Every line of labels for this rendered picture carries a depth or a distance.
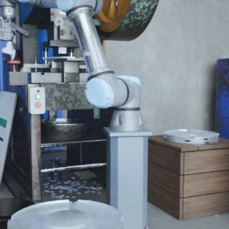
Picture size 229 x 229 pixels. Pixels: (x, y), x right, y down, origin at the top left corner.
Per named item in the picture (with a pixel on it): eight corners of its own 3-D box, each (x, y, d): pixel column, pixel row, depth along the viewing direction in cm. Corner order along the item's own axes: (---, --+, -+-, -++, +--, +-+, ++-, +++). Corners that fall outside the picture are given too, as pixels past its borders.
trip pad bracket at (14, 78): (29, 107, 193) (28, 69, 191) (10, 108, 189) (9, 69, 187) (26, 106, 198) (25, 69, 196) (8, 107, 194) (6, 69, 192)
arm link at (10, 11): (14, 10, 192) (17, 7, 184) (14, 19, 192) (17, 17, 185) (-2, 9, 188) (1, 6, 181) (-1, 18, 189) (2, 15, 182)
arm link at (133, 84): (146, 106, 161) (146, 75, 160) (127, 108, 151) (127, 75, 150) (124, 105, 169) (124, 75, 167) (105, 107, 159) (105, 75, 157)
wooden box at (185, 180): (242, 209, 191) (245, 142, 187) (179, 220, 175) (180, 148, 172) (195, 188, 227) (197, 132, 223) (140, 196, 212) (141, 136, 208)
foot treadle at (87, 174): (97, 184, 196) (97, 175, 195) (79, 187, 191) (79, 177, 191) (62, 162, 248) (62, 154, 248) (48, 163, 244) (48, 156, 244)
